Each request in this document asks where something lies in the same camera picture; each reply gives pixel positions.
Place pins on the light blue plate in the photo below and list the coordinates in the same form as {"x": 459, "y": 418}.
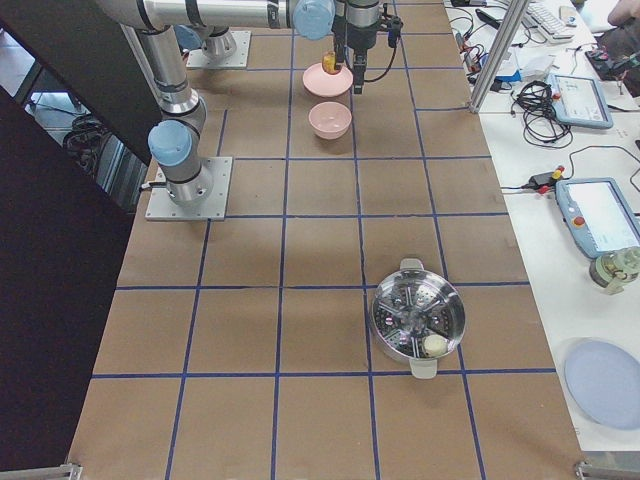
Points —
{"x": 603, "y": 380}

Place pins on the near teach pendant tablet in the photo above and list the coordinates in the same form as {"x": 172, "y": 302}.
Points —
{"x": 597, "y": 215}

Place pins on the steel steamer pot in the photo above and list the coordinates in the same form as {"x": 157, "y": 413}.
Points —
{"x": 409, "y": 305}

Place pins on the pink bowl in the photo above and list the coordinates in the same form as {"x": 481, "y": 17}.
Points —
{"x": 330, "y": 120}

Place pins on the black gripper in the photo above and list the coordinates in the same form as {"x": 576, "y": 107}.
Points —
{"x": 359, "y": 36}

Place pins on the pink plate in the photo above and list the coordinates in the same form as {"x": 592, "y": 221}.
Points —
{"x": 325, "y": 85}

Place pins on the red yellow apple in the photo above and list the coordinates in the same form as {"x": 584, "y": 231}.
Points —
{"x": 330, "y": 64}

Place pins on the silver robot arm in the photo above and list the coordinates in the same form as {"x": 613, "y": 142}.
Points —
{"x": 215, "y": 43}
{"x": 173, "y": 37}

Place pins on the white keyboard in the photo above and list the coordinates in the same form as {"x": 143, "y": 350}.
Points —
{"x": 544, "y": 22}

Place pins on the black power adapter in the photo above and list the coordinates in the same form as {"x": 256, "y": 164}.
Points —
{"x": 543, "y": 182}

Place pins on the far teach pendant tablet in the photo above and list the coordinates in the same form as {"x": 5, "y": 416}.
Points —
{"x": 579, "y": 101}

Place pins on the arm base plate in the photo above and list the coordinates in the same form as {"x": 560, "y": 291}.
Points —
{"x": 237, "y": 61}
{"x": 203, "y": 198}

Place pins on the white bun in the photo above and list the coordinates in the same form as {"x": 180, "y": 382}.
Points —
{"x": 435, "y": 345}

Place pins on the teach pendant tablet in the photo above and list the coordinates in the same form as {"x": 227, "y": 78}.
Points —
{"x": 597, "y": 215}
{"x": 579, "y": 101}

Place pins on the aluminium frame post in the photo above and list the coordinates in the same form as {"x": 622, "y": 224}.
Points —
{"x": 499, "y": 48}

